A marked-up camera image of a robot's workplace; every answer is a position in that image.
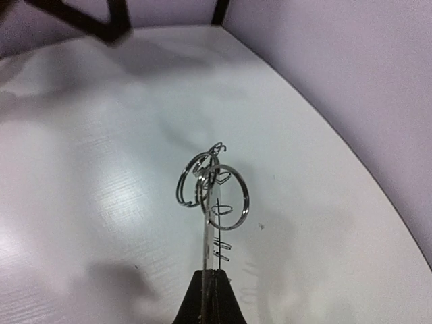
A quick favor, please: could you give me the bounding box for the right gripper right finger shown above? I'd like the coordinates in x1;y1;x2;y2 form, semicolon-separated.
209;269;246;324

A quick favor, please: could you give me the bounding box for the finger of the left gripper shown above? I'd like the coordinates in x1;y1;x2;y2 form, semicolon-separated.
0;0;134;47

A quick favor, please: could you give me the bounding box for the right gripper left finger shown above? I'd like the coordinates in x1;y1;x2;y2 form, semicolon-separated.
172;270;211;324

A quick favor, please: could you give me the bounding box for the metal ring disc with keyrings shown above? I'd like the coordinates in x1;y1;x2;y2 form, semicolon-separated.
175;142;250;271

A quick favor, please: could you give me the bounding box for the left black frame post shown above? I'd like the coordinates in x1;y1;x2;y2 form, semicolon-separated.
211;0;230;26

